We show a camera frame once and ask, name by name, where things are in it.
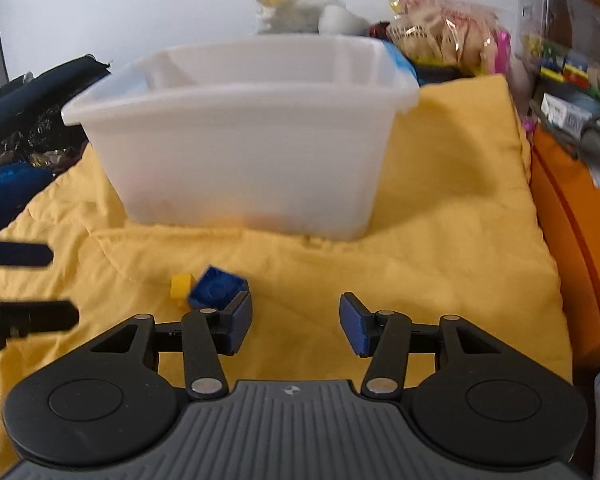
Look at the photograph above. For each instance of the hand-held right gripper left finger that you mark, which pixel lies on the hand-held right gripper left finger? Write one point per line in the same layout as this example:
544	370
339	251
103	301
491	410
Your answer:
242	320

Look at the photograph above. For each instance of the clear plastic organizer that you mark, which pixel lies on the clear plastic organizer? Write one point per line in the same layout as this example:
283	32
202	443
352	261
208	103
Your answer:
570	45

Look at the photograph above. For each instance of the yellow quilted blanket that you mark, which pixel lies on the yellow quilted blanket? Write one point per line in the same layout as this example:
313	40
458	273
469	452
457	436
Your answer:
430	260

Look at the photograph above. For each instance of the black mesh playpen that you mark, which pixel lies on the black mesh playpen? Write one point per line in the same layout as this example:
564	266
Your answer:
35	105

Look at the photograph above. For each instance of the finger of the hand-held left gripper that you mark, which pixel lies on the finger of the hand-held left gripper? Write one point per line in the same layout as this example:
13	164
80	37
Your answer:
40	316
20	255

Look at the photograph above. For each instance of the blue cloth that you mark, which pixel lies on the blue cloth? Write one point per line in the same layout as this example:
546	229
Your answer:
17	192

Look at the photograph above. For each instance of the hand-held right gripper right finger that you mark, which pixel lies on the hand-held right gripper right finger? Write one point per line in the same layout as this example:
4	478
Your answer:
355	320

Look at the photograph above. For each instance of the clear snack bag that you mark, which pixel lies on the clear snack bag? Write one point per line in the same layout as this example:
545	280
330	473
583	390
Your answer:
445	30

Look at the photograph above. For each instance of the orange box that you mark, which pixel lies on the orange box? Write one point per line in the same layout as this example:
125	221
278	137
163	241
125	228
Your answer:
575	260

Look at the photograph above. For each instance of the dark blue square block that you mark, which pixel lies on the dark blue square block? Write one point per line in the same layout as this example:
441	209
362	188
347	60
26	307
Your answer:
215	290

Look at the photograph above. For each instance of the small yellow block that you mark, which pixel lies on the small yellow block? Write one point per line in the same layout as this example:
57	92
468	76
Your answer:
181	286

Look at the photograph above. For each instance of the white translucent plastic bin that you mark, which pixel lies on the white translucent plastic bin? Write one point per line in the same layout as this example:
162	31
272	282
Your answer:
240	160

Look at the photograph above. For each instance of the small white box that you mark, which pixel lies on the small white box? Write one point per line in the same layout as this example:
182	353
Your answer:
565	110

